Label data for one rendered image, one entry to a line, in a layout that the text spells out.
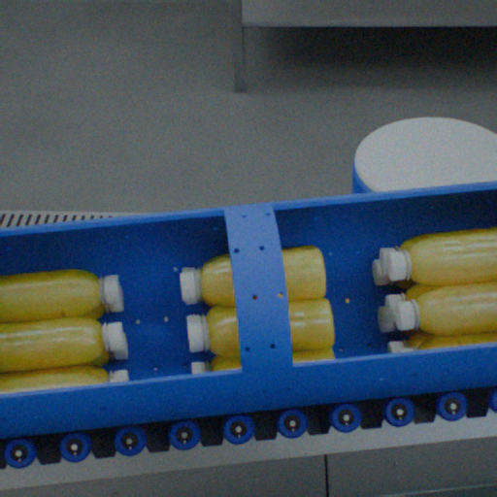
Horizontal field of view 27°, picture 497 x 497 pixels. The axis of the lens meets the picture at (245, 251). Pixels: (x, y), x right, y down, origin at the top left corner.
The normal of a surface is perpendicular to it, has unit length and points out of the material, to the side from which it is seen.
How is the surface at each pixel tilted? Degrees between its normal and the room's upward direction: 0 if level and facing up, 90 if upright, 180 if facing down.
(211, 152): 0
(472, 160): 0
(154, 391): 90
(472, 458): 70
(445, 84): 0
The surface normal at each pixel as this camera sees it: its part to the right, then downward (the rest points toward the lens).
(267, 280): 0.06, -0.27
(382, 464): 0.08, 0.32
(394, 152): -0.04, -0.78
